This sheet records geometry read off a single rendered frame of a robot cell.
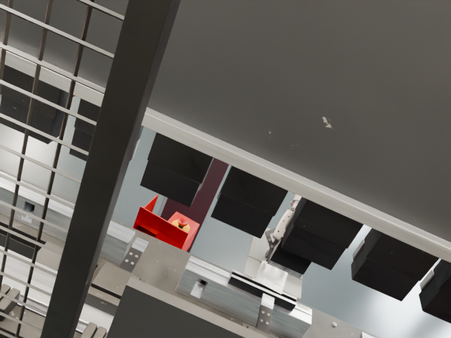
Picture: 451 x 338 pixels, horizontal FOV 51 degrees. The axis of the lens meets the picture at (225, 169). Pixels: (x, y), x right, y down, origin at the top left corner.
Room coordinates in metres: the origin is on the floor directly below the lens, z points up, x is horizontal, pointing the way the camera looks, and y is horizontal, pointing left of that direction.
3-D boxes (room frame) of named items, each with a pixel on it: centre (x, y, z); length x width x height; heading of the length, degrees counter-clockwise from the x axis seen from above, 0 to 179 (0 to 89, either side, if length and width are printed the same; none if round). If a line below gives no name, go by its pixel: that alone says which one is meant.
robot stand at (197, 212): (1.70, 0.10, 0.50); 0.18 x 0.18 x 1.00; 12
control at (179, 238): (1.41, 0.11, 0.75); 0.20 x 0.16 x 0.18; 82
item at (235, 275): (1.04, -0.24, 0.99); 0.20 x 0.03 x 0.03; 90
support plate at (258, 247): (1.18, -0.26, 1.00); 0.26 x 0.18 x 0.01; 0
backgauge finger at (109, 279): (0.87, 0.13, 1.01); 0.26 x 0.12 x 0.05; 0
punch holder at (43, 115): (1.03, 0.51, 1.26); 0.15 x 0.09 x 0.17; 90
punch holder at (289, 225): (1.04, -0.29, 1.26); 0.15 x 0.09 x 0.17; 90
